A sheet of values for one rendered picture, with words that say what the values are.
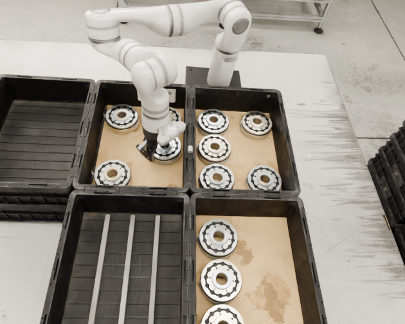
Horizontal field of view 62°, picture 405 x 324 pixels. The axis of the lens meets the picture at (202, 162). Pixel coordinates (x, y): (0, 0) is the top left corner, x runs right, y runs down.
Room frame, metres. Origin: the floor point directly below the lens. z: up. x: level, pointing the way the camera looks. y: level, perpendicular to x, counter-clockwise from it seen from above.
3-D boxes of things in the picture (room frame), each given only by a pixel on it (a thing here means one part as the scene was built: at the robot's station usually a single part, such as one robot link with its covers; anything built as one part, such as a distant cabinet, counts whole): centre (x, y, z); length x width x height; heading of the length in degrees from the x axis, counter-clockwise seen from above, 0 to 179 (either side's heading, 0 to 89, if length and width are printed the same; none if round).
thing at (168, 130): (0.57, 0.13, 1.02); 0.11 x 0.09 x 0.06; 54
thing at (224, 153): (0.63, -0.03, 0.86); 0.10 x 0.10 x 0.01
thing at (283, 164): (0.64, -0.10, 0.87); 0.40 x 0.30 x 0.11; 8
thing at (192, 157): (0.64, -0.10, 0.92); 0.40 x 0.30 x 0.02; 8
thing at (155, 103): (0.58, 0.15, 1.12); 0.09 x 0.07 x 0.15; 131
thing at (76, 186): (0.60, 0.20, 0.92); 0.40 x 0.30 x 0.02; 8
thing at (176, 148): (0.61, 0.12, 0.86); 0.10 x 0.10 x 0.01
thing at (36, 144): (0.56, 0.49, 0.87); 0.40 x 0.30 x 0.11; 8
